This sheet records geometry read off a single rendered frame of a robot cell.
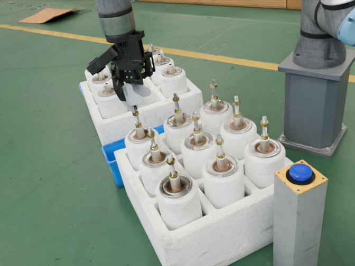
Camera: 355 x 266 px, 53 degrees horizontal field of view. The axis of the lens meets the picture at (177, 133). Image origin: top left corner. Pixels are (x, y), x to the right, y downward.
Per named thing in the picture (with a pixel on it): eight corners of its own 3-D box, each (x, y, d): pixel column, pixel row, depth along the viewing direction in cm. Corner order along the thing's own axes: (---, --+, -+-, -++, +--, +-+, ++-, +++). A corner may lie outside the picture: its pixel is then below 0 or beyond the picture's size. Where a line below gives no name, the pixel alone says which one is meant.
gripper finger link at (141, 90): (151, 111, 91) (143, 79, 86) (131, 109, 93) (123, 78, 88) (157, 104, 93) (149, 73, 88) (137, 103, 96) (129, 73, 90)
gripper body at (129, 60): (143, 88, 82) (131, 38, 75) (111, 86, 85) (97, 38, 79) (157, 73, 88) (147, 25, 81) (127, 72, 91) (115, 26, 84)
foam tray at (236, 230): (230, 151, 126) (226, 108, 115) (306, 225, 95) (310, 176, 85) (127, 194, 115) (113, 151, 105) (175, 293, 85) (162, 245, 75)
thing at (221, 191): (246, 205, 95) (243, 153, 85) (245, 234, 87) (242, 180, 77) (210, 204, 97) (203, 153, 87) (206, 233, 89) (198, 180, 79)
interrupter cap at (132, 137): (150, 125, 101) (149, 123, 101) (158, 139, 95) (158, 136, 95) (124, 133, 99) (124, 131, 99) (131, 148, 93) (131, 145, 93)
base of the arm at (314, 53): (303, 46, 117) (305, 16, 112) (352, 51, 109) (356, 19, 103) (285, 65, 108) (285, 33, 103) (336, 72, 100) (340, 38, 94)
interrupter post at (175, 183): (174, 192, 78) (171, 181, 76) (169, 186, 79) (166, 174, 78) (183, 188, 78) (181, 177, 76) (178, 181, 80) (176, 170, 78)
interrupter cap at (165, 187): (168, 204, 75) (167, 202, 74) (154, 183, 81) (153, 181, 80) (199, 189, 77) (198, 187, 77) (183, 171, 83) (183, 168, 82)
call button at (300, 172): (301, 168, 69) (301, 159, 68) (316, 179, 66) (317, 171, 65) (285, 175, 68) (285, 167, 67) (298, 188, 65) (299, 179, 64)
